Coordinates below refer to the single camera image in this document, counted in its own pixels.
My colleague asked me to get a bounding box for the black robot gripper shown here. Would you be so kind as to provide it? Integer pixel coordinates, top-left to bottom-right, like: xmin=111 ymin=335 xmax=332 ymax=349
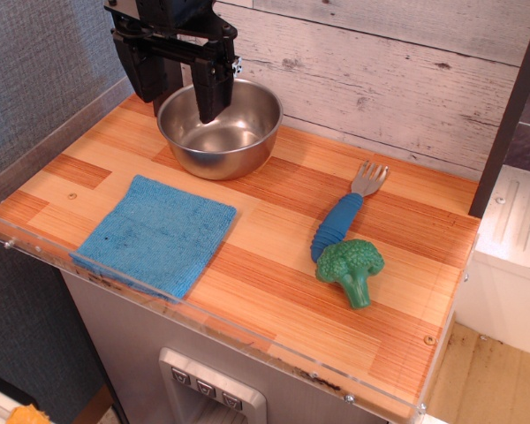
xmin=104 ymin=1 xmax=239 ymax=124

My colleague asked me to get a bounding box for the fork with blue handle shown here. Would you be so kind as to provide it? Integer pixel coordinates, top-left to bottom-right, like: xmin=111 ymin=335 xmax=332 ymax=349
xmin=310 ymin=161 xmax=390 ymax=262

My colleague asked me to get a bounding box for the blue knitted napkin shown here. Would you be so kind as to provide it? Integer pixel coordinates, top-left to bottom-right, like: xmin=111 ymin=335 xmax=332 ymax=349
xmin=71 ymin=175 xmax=237 ymax=299

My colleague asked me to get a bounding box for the stainless steel bowl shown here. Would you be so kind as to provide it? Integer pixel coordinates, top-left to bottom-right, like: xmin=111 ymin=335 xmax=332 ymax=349
xmin=157 ymin=79 xmax=284 ymax=180

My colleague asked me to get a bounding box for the clear acrylic table guard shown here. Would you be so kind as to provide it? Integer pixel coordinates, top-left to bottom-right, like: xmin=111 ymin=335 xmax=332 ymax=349
xmin=0 ymin=97 xmax=479 ymax=423

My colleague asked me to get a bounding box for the green toy broccoli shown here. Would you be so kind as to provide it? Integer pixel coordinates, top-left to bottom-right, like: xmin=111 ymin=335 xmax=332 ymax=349
xmin=315 ymin=239 xmax=385 ymax=309

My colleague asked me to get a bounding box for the silver toy fridge cabinet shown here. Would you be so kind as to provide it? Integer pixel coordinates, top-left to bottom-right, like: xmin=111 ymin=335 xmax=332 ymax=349
xmin=63 ymin=272 xmax=382 ymax=423

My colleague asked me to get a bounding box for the grey water dispenser panel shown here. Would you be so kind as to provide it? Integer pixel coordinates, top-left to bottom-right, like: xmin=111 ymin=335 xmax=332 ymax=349
xmin=158 ymin=347 xmax=268 ymax=423

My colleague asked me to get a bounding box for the orange object bottom left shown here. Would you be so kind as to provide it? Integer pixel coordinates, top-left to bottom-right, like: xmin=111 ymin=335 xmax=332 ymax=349
xmin=5 ymin=405 xmax=51 ymax=424

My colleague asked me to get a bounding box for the white toy sink unit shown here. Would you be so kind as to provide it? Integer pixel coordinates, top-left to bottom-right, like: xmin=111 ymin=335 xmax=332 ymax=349
xmin=454 ymin=166 xmax=530 ymax=353

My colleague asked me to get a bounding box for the dark wooden post right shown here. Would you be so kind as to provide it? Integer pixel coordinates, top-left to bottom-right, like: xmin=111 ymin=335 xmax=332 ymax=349
xmin=469 ymin=41 xmax=530 ymax=218

